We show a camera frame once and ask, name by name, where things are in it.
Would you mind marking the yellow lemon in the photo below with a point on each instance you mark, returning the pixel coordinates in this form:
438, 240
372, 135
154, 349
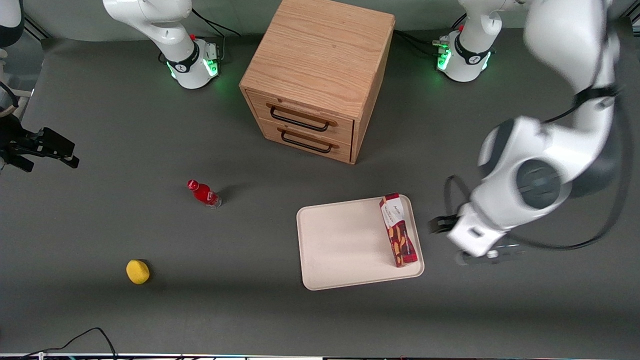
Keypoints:
137, 271

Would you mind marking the red cookie box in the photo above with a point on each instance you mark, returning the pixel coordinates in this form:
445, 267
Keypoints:
399, 232

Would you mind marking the small red drink bottle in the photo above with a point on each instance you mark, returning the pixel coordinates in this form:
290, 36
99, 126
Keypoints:
203, 193

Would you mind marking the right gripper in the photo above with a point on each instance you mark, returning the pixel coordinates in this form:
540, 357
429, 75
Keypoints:
14, 141

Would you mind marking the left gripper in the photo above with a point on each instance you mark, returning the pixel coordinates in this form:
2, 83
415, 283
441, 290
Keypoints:
439, 225

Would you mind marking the beige plastic tray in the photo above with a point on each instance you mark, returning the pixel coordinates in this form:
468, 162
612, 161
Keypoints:
345, 245

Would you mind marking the wooden drawer cabinet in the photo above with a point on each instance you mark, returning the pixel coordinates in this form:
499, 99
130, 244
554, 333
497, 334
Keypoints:
320, 55

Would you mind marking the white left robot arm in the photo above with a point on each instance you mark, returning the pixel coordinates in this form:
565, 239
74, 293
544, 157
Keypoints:
540, 175

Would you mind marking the wooden drawer front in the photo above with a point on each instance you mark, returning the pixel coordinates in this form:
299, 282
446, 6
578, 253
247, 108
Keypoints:
307, 141
305, 117

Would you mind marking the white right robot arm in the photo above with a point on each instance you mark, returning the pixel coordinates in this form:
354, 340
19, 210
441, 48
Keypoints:
177, 47

